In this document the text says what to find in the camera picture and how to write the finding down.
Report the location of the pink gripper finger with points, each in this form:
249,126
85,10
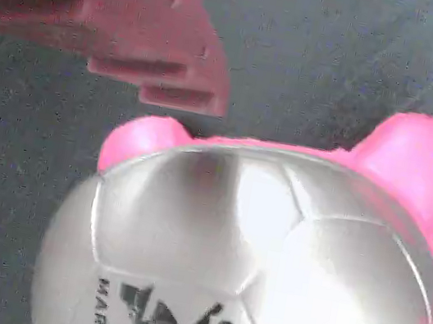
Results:
133,11

